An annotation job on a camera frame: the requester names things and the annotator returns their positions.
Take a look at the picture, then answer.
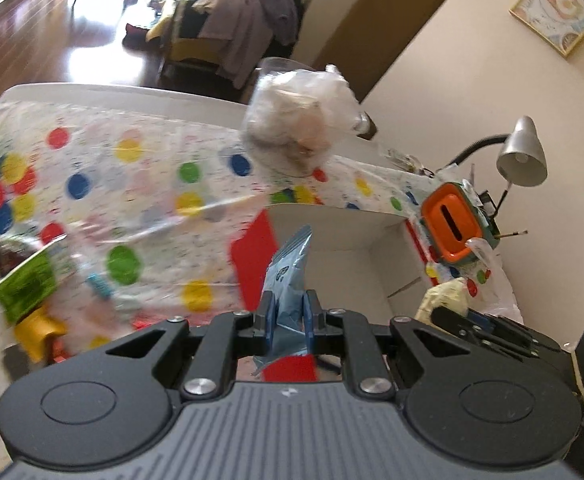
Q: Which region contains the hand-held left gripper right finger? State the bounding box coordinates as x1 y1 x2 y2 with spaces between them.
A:
302 290 477 402

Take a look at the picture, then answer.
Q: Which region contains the green snack packet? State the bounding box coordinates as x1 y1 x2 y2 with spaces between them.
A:
0 247 58 323

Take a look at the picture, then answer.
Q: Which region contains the cream snack packet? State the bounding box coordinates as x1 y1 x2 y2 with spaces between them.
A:
414 277 470 326

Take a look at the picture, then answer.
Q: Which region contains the orange and green dispenser box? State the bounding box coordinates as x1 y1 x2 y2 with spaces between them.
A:
419 181 498 265

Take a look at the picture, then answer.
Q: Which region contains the chair draped with clothes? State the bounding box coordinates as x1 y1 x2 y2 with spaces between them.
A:
157 0 303 103

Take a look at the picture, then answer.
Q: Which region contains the polka dot tablecloth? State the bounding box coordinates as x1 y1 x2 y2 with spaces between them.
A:
0 97 522 411

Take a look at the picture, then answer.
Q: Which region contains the white plastic bag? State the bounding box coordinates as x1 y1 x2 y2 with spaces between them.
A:
464 237 525 326

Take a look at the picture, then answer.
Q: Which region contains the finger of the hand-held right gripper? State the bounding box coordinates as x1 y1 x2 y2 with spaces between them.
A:
429 304 540 358

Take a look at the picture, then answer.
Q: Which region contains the blue snack packet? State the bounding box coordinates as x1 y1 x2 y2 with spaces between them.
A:
252 225 323 376

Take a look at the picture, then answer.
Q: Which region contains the grey desk lamp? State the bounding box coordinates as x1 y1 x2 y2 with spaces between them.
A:
446 116 548 187

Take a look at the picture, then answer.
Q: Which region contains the crumpled clear plastic bag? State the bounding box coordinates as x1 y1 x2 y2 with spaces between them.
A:
243 65 365 177

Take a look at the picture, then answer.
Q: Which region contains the bunch of keys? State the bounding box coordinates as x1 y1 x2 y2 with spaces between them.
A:
387 147 437 178

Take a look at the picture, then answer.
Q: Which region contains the clear wrapped straw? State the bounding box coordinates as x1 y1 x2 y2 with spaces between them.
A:
97 195 263 246

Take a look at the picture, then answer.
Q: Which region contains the yellow snack packet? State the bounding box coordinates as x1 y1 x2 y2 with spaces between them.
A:
13 305 68 363

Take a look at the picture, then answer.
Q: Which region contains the dark brown snack packet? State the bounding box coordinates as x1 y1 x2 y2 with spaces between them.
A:
0 240 43 278

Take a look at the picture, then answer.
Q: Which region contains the clear plastic bowl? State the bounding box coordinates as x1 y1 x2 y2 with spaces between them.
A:
242 57 373 178

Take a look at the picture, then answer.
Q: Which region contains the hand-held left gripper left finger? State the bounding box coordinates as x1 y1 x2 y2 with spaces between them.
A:
103 292 275 402

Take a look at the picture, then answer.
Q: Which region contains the red and white cardboard box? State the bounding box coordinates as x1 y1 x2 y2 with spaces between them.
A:
229 203 443 382

